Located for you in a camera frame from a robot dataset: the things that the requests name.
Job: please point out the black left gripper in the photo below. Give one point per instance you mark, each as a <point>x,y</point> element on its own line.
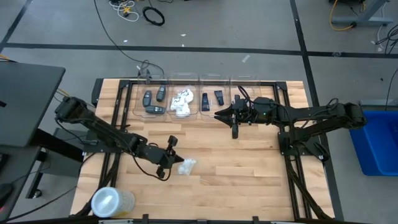
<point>164,157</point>

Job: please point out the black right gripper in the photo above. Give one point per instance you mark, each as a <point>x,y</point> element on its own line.
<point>248,112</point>

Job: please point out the navy shave butter tube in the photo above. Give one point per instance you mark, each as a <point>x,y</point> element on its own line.
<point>219,98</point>
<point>205,102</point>

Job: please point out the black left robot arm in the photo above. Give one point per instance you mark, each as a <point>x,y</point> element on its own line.
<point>102,130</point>

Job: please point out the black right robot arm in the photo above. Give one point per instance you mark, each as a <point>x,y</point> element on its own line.
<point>311,113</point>

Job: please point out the clear plastic bin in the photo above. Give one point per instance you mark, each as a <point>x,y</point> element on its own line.
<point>140,115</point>
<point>217,112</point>
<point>174,82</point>
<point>248,81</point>

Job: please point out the white plastic jar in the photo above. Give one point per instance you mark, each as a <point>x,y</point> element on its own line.
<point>109,202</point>

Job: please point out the grey desk foot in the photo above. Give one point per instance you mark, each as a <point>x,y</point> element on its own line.
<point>373,102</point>

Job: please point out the blue storage tote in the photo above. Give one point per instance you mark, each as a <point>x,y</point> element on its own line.
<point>379,146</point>

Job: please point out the black desk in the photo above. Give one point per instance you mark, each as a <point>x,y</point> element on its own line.
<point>28,102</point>

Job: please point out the grey desk base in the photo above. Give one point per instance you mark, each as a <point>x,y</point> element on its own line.
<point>360,21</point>

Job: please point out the black table frame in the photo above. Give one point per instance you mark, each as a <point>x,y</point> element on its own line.
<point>281,85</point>

